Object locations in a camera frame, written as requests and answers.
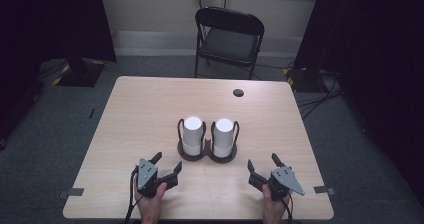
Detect grey tape strip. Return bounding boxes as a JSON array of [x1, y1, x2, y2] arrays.
[[58, 187, 85, 199], [313, 185, 336, 196]]

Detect black floor cables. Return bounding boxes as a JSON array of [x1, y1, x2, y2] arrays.
[[295, 69, 344, 121]]

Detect person's right hand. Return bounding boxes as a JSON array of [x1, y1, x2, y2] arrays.
[[261, 183, 293, 222]]

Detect hand-held gripper cable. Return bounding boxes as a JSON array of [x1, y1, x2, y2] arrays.
[[280, 193, 295, 224], [124, 165, 140, 224]]

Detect black wire double cup holder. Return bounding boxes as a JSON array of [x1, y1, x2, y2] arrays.
[[176, 117, 241, 164]]

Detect black folding chair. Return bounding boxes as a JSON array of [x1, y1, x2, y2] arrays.
[[194, 6, 266, 81]]

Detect stack of white paper cups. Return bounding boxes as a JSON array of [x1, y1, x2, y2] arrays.
[[212, 117, 235, 159], [181, 115, 205, 157]]

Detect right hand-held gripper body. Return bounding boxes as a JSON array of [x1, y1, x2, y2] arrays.
[[266, 165, 306, 202]]

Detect right hand-held gripper cable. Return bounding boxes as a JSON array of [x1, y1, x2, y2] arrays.
[[280, 193, 295, 224]]

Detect person's left hand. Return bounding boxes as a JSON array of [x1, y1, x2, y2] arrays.
[[133, 179, 168, 222]]

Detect left hand-held gripper cable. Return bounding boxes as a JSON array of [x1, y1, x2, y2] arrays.
[[124, 165, 140, 224]]

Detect black stand base yellow stripes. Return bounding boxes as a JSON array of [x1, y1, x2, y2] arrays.
[[283, 66, 322, 94], [52, 57, 107, 88]]

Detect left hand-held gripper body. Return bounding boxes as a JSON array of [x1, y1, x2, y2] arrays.
[[134, 157, 162, 199]]

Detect dark curtain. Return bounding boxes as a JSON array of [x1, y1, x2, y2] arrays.
[[293, 0, 424, 207], [0, 0, 117, 143]]

